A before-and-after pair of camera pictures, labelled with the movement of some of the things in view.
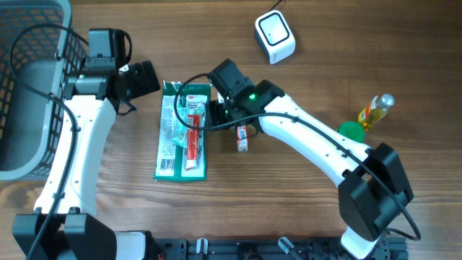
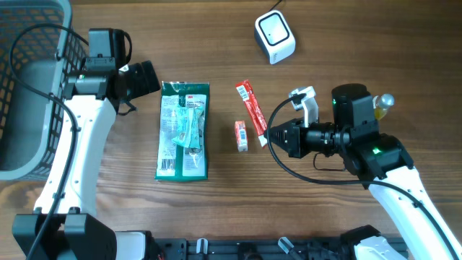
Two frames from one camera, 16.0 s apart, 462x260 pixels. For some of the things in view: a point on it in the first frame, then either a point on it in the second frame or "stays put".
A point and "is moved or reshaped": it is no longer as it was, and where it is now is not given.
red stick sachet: (193, 141) is moved or reshaped
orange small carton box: (242, 144) stays put
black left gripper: (143, 86) stays put
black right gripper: (214, 115) to (294, 141)
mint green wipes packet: (180, 136) stays put
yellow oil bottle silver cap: (375, 110) stays put
